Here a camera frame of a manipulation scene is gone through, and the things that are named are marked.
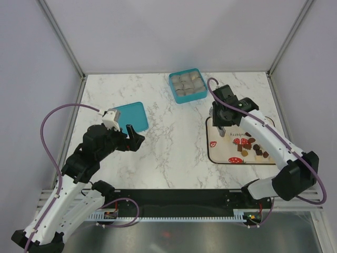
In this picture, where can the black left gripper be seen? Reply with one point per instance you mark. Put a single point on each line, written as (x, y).
(132, 144)

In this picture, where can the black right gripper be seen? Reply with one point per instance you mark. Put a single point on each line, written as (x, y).
(216, 122)

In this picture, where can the metal tongs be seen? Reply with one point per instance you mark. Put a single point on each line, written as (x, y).
(221, 130)

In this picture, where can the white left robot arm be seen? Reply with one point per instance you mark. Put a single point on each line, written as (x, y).
(56, 221)

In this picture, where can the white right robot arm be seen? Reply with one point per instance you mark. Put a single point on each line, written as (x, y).
(297, 169)

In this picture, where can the teal chocolate box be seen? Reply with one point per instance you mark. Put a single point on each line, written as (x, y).
(185, 89)

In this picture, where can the teal box lid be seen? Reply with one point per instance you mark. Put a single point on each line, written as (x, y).
(134, 114)

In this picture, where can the strawberry print tray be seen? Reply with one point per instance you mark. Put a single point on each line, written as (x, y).
(222, 152)

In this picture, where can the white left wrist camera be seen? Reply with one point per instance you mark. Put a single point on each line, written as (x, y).
(110, 119)

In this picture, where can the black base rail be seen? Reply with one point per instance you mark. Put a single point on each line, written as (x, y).
(186, 201)

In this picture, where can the white slotted cable duct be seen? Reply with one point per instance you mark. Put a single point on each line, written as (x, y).
(234, 216)

